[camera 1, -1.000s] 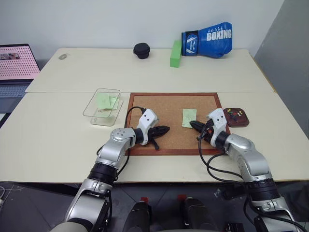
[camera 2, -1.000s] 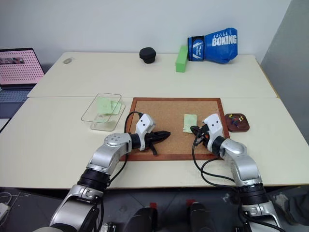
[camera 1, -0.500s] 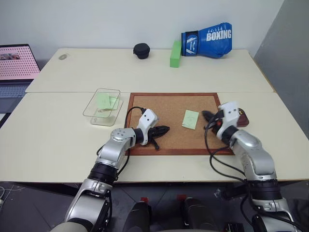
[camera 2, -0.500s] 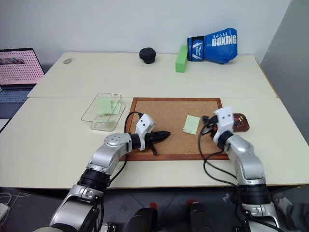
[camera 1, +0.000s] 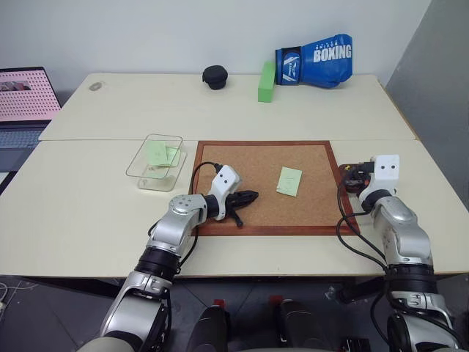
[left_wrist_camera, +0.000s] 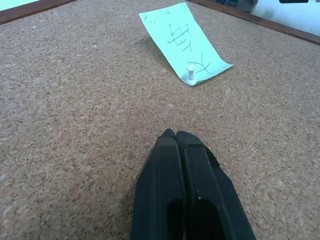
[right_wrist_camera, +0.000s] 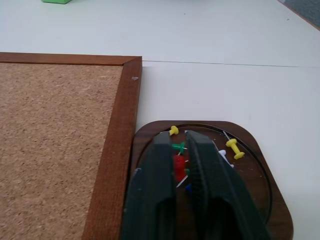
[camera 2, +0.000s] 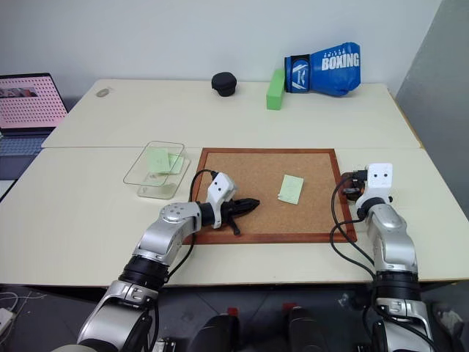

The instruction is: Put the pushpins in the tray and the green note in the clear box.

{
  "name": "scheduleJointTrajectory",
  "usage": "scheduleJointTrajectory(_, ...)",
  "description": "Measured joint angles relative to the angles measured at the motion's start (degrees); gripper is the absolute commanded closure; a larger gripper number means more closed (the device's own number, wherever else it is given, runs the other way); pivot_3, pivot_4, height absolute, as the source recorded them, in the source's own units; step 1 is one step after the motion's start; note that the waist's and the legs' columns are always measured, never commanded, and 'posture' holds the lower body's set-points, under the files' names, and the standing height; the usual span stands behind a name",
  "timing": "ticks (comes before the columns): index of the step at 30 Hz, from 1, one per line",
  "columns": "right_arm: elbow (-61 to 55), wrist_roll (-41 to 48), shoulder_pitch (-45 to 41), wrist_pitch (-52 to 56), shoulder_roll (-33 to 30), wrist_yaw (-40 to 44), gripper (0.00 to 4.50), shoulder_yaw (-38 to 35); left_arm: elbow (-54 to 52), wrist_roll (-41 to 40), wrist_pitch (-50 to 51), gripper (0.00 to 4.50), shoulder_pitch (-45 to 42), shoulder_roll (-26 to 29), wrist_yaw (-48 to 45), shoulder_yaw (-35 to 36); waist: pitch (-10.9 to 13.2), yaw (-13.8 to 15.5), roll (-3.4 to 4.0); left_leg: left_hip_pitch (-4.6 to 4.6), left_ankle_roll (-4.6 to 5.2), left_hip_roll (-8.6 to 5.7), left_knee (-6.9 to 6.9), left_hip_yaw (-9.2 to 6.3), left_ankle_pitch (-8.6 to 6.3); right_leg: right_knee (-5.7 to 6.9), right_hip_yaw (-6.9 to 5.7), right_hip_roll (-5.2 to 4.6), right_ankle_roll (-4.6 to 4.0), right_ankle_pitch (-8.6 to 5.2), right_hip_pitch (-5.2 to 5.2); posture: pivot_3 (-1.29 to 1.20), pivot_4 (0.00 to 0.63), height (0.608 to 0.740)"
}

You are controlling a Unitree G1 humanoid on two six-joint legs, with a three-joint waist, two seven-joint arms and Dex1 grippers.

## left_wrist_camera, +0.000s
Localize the cork board with wooden frame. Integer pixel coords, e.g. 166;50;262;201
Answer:
0;0;320;240

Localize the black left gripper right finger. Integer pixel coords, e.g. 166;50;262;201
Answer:
175;130;258;240

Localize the green paper note with scribbles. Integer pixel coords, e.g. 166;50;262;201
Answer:
138;1;236;87

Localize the white pushpin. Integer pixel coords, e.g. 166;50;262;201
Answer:
184;65;198;85

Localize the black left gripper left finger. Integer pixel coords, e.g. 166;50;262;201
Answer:
129;128;187;240

